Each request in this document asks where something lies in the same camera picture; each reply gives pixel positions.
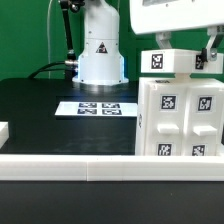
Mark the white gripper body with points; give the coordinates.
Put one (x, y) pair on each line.
(153, 16)

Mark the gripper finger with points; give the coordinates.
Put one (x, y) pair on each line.
(216, 35)
(163, 40)

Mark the white cabinet top block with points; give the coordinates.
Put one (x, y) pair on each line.
(179, 61)

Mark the white cabinet door panel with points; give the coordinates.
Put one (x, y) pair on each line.
(165, 119)
(203, 120)

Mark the white cabinet body box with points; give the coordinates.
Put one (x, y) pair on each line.
(143, 99)

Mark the white tag base sheet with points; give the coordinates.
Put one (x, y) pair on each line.
(93, 109)

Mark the white U-shaped fence frame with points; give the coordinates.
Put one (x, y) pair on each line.
(79, 150)

